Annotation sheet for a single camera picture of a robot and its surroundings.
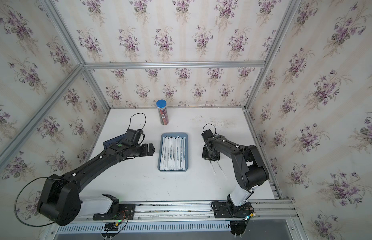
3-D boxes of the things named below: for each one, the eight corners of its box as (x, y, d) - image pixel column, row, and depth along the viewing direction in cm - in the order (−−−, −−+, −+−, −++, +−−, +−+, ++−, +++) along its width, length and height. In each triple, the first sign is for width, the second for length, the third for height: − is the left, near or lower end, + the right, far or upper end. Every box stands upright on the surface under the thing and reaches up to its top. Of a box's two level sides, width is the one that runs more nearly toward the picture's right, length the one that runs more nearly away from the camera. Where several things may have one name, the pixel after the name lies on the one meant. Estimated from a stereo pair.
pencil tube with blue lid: (159, 125, 111) (155, 106, 96) (160, 118, 116) (157, 99, 100) (168, 125, 111) (166, 106, 96) (169, 118, 116) (167, 99, 101)
